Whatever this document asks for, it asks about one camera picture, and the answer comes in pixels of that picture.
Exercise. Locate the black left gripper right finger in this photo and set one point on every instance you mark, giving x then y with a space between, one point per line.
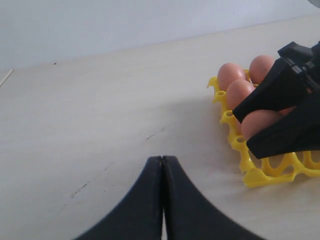
189 215

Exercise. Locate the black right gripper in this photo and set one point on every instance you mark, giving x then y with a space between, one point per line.
293 80

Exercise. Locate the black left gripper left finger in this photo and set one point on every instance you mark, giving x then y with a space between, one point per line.
139 215

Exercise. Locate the brown egg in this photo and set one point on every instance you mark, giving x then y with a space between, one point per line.
258 120
237 91
228 73
259 68
286 111

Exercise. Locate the yellow plastic egg tray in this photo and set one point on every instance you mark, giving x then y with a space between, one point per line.
266 171

